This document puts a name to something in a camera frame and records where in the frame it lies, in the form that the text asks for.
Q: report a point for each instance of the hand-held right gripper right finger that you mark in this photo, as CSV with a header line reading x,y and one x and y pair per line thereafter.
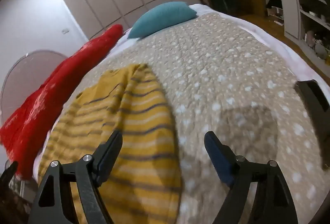
x,y
219,159

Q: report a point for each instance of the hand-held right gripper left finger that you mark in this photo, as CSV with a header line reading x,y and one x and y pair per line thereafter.
x,y
107,162

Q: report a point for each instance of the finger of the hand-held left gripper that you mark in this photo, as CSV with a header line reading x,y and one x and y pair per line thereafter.
x,y
9,171

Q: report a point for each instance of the yellow striped sweater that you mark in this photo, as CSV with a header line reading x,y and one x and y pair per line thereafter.
x,y
144,120

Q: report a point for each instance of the red patterned blanket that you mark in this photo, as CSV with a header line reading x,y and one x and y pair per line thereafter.
x,y
51,89

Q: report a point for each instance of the beige spotted blanket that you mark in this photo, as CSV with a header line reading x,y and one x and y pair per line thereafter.
x,y
219,58

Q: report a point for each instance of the white bed sheet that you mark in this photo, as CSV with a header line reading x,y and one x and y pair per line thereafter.
x,y
270,40

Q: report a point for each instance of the teal pillow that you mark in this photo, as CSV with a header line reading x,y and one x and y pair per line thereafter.
x,y
162,17

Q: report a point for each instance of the white shelf unit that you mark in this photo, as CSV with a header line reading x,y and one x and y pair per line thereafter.
x,y
290,15

